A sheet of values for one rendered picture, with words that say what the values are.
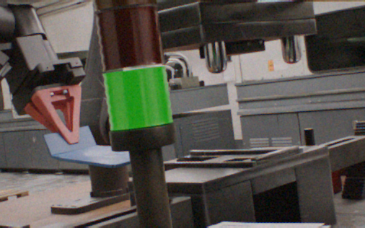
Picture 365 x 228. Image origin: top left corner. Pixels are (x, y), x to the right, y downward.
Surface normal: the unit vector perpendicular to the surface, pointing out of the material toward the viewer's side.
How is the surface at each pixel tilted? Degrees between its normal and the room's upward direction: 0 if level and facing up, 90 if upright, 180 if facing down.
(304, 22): 90
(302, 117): 90
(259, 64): 90
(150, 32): 76
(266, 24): 90
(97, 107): 62
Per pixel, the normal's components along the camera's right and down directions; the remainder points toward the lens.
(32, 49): 0.51, -0.47
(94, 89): -0.50, -0.36
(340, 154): 0.71, -0.06
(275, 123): -0.74, 0.13
